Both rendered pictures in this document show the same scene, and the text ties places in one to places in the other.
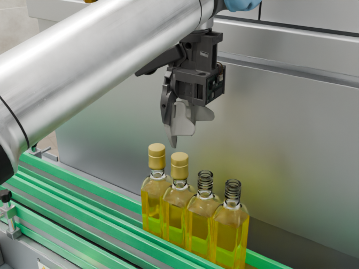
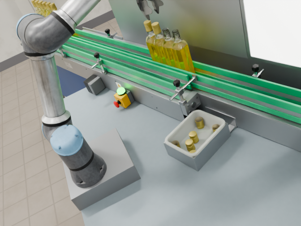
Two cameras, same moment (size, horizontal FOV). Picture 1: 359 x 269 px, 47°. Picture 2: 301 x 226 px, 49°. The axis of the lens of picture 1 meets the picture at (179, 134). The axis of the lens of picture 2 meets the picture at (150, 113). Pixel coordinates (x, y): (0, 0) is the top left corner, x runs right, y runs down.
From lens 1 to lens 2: 81 cm
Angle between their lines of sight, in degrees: 24
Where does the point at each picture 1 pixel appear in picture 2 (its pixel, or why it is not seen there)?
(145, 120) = not seen: hidden behind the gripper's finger
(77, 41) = not seen: outside the picture
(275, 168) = (199, 21)
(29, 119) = (74, 17)
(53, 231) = (117, 67)
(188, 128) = (149, 10)
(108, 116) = (136, 11)
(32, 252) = (112, 78)
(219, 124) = (174, 5)
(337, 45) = not seen: outside the picture
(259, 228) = (207, 52)
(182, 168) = (156, 28)
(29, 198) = (109, 57)
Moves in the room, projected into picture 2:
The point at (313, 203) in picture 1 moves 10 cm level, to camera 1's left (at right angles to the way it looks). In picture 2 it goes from (217, 34) to (194, 38)
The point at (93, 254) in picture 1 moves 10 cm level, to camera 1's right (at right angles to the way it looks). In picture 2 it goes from (131, 72) to (150, 69)
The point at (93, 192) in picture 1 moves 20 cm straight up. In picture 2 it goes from (135, 49) to (122, 17)
